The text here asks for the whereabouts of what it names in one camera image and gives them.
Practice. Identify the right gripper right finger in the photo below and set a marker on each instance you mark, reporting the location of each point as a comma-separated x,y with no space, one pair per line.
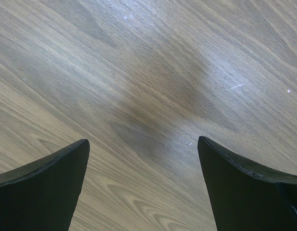
245,195

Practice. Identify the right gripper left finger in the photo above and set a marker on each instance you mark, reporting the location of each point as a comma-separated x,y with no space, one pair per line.
42,195

